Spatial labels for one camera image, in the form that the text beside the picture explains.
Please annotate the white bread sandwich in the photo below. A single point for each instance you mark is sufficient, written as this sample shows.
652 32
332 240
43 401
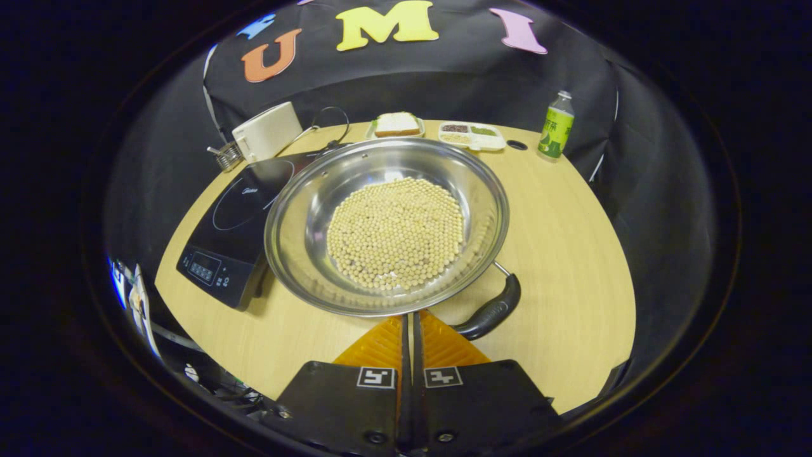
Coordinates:
396 124

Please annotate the white rectangular plate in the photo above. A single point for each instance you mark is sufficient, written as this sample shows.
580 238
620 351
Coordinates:
370 132

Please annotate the black induction cooktop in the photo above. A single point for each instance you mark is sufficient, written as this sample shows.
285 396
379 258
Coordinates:
222 241

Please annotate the pile of yellow soybeans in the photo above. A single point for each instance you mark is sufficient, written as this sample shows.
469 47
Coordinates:
393 235

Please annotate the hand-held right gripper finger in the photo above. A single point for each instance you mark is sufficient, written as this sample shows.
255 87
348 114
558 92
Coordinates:
406 381
419 393

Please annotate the green label drink bottle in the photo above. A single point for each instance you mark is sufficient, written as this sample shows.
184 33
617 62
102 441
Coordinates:
556 127

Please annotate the white toaster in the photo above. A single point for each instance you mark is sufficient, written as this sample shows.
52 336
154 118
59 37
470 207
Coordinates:
266 130

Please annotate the white divided dish with grains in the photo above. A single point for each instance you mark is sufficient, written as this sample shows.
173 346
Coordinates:
488 141

